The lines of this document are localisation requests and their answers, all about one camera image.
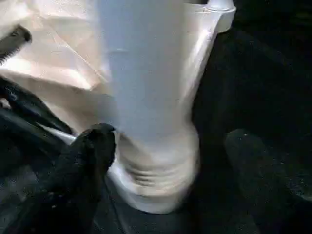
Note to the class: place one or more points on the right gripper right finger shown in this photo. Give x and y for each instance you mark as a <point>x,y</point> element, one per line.
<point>273,180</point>

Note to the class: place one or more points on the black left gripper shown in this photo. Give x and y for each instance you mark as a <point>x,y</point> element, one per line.
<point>29,114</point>

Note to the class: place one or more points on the white plastic table top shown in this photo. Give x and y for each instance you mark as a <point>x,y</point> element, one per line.
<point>48,58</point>

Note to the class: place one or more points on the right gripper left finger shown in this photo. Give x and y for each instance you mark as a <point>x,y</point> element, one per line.
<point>68,185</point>

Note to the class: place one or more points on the white plastic table leg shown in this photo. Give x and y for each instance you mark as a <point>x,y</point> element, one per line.
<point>146,73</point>
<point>220,5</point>

